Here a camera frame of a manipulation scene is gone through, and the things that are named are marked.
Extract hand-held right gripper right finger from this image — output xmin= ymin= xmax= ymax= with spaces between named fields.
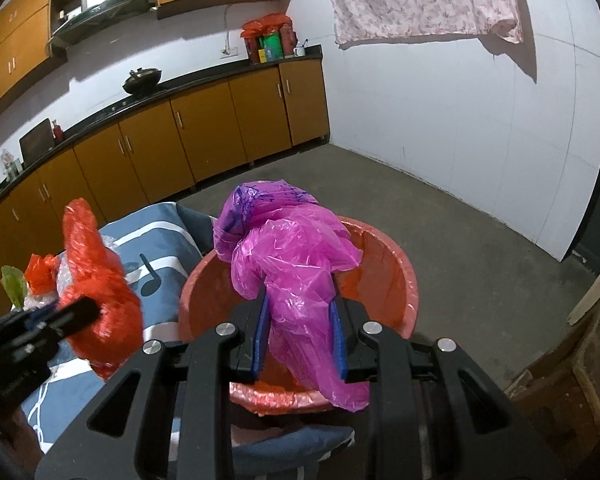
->
xmin=329 ymin=274 xmax=566 ymax=480

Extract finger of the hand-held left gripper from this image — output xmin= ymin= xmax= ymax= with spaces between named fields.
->
xmin=49 ymin=296 xmax=101 ymax=337

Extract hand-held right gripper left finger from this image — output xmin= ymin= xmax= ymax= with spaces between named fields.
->
xmin=34 ymin=287 xmax=272 ymax=480

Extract clear plastic wrap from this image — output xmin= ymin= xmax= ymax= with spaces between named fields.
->
xmin=24 ymin=247 xmax=76 ymax=312

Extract orange plastic bag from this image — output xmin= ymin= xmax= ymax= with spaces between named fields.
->
xmin=24 ymin=198 xmax=144 ymax=382

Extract green wrapper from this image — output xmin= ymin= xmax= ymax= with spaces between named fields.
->
xmin=1 ymin=266 xmax=27 ymax=307

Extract red plastic basin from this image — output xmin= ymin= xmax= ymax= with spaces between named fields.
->
xmin=179 ymin=216 xmax=421 ymax=417

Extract pink plastic bag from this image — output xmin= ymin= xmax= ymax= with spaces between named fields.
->
xmin=212 ymin=178 xmax=373 ymax=413

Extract blue striped cushion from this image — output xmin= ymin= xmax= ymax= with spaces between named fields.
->
xmin=17 ymin=201 xmax=356 ymax=468

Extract clear glass jar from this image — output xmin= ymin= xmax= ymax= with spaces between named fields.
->
xmin=0 ymin=149 xmax=22 ymax=179

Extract brown cutting board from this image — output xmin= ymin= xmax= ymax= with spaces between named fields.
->
xmin=19 ymin=118 xmax=55 ymax=166

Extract orange kitchen base cabinets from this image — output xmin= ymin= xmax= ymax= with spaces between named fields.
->
xmin=0 ymin=45 xmax=331 ymax=321

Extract wooden crate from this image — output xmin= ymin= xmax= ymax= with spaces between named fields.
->
xmin=502 ymin=280 xmax=600 ymax=461

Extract black wok with lid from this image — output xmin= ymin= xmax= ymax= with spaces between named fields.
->
xmin=122 ymin=66 xmax=163 ymax=96

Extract pale wooden plank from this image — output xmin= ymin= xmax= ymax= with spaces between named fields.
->
xmin=567 ymin=277 xmax=600 ymax=326

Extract steel range hood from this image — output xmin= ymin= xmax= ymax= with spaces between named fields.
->
xmin=45 ymin=0 xmax=159 ymax=58

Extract green box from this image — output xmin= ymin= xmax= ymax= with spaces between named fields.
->
xmin=257 ymin=30 xmax=284 ymax=63

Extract red bag on boxes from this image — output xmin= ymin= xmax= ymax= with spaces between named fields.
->
xmin=240 ymin=14 xmax=293 ymax=39

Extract orange wall cabinets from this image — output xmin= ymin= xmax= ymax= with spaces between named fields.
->
xmin=0 ymin=0 xmax=296 ymax=122

